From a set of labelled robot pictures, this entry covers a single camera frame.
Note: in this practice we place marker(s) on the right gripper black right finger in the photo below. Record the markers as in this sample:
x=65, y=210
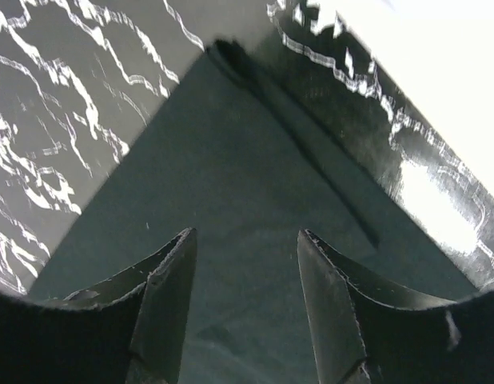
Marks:
x=368, y=329

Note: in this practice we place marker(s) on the black t shirt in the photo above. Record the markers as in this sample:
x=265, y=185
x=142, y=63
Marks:
x=233, y=156

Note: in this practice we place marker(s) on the black marble pattern mat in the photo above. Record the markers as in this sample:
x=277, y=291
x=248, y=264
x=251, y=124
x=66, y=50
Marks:
x=79, y=80

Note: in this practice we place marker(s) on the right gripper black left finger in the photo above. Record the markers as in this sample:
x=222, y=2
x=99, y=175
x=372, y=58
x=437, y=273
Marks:
x=129, y=328

